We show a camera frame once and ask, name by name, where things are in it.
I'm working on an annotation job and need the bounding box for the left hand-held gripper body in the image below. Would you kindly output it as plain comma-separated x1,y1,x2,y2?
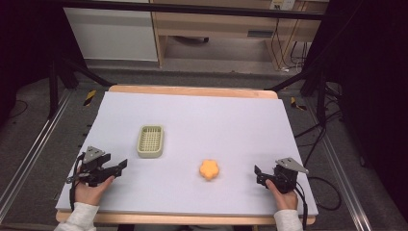
65,145,112,188

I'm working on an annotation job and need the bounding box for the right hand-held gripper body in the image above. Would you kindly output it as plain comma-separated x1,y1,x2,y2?
271,157,310,194

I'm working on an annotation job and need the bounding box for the person's right hand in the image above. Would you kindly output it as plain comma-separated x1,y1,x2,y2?
265,179,299,212

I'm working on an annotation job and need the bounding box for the person's left hand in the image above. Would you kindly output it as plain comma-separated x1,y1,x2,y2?
74,175,116,207

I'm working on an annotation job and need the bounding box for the pale green soap dish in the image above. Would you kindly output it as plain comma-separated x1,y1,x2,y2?
136,124,166,159

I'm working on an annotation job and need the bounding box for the orange flower-shaped soap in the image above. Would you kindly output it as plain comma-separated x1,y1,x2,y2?
198,159,220,182

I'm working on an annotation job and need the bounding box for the white foam board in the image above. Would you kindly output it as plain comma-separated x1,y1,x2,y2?
54,90,319,218

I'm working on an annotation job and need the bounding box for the yellow black striped tape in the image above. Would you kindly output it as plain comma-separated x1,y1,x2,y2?
290,96,308,113
83,89,97,107

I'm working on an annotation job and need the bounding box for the black metal stand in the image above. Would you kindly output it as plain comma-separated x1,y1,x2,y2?
264,61,343,127
47,47,116,120

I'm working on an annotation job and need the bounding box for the wooden table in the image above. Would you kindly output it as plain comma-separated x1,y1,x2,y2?
55,84,318,226

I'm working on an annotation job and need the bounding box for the white cabinet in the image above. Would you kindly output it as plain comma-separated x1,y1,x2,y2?
63,6,159,63

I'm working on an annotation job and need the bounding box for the wooden desk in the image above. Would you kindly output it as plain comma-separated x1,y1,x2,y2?
149,0,330,70

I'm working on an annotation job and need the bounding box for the black metal crossbar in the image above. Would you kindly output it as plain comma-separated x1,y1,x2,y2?
60,0,325,21

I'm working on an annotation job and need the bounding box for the right hand-held gripper black cable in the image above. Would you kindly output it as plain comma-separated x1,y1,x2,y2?
290,174,310,231

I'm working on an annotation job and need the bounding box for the hand-held gripper black cable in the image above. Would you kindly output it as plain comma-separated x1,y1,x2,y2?
68,152,87,212
290,174,310,231

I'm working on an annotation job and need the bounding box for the left hand-held gripper black cable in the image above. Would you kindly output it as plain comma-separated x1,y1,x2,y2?
68,152,87,212

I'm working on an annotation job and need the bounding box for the black floor cable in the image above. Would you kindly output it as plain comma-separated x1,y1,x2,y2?
293,109,344,212

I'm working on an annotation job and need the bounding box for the metal floor rail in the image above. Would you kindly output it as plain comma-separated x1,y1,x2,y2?
0,89,75,222
304,95,376,231

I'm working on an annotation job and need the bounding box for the bundle of hanging cables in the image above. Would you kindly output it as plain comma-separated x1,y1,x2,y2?
269,17,310,73

